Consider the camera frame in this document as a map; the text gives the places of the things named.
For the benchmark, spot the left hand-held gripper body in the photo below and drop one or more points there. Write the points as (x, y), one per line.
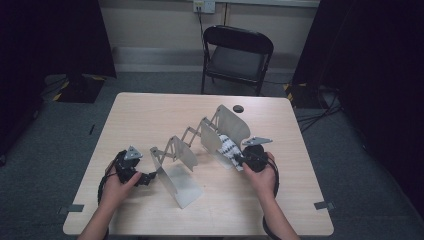
(126, 170)

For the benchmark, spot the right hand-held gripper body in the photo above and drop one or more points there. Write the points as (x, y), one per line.
(256, 158)

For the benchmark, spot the white cloth with dark diamonds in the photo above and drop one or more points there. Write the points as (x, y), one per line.
(230, 150)

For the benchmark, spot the grey metal expandable book rack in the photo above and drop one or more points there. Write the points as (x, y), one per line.
(230, 128)

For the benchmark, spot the person's right hand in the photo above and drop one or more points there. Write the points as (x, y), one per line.
(263, 183)

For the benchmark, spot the person's left hand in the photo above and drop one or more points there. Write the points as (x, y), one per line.
(116, 196)

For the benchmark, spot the black round table grommet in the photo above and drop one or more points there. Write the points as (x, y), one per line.
(238, 108)

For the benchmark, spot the grey tape strip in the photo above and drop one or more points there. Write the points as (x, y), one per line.
(324, 205)
(71, 209)

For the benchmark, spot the black stand base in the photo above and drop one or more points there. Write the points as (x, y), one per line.
(80, 90)
(301, 96)

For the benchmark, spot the black folding chair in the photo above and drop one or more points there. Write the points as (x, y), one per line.
(236, 63)

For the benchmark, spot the dark curtain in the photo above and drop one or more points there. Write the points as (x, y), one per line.
(376, 83)
(46, 50)

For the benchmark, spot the white wall socket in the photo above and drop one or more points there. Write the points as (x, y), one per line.
(204, 6)

